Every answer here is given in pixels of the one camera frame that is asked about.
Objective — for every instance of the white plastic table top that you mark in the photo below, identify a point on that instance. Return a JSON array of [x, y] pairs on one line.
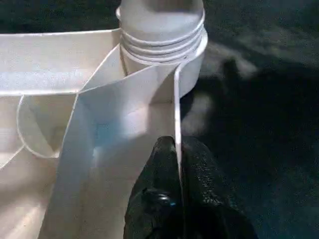
[[49, 74]]

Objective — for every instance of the white plastic table leg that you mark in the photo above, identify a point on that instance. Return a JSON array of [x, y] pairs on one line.
[[159, 25]]

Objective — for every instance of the black work mat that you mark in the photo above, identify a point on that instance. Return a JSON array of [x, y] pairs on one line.
[[261, 112]]

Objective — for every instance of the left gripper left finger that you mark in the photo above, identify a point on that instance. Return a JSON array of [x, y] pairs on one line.
[[157, 199]]

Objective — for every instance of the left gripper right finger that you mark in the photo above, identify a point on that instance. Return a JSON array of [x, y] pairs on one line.
[[211, 204]]

